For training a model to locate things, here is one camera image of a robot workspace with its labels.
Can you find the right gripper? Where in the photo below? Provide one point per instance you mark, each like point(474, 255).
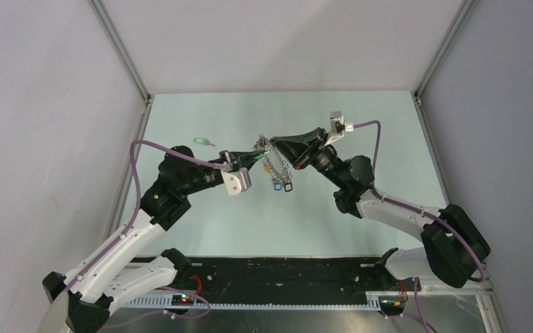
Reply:
point(302, 150)

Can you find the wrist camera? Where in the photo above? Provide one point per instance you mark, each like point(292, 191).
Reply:
point(338, 128)
point(236, 182)

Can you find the right aluminium frame post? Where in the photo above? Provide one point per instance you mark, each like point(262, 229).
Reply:
point(455, 27)

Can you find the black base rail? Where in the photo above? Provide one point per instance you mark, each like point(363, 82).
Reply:
point(294, 281)

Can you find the left aluminium frame post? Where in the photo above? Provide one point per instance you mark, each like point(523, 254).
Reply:
point(108, 26)

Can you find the large metal keyring disc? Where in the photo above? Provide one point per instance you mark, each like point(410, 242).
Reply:
point(280, 172)

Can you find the loose green tagged key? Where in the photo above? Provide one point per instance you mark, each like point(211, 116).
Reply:
point(203, 141)

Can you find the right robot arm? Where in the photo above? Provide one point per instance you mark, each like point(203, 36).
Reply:
point(453, 250)

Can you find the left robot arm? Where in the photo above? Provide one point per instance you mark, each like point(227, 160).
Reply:
point(84, 298)

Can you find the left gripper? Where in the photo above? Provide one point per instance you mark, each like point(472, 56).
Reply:
point(247, 159)

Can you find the right control board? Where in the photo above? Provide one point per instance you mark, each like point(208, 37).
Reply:
point(392, 304)

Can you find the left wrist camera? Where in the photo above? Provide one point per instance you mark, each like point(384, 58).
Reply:
point(236, 182)

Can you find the aluminium frame post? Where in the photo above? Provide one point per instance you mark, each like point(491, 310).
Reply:
point(108, 26)
point(455, 27)

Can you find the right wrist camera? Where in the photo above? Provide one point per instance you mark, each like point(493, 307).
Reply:
point(338, 128)

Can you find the left control board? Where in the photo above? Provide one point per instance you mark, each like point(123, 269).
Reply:
point(182, 300)

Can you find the control board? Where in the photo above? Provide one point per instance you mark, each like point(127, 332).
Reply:
point(182, 300)
point(392, 304)

